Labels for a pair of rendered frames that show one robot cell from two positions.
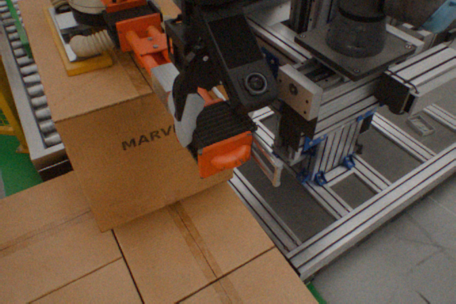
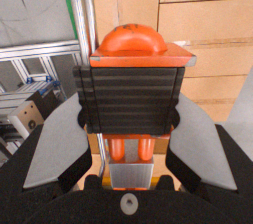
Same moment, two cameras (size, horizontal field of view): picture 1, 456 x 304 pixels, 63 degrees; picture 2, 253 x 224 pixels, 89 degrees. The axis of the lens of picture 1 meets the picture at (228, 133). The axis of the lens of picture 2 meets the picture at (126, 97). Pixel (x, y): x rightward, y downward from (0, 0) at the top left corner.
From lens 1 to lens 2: 0.39 m
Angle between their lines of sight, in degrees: 22
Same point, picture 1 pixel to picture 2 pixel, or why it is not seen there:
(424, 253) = (12, 23)
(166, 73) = (139, 180)
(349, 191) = (36, 67)
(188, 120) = (196, 120)
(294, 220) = (71, 66)
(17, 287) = (195, 85)
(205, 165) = (176, 47)
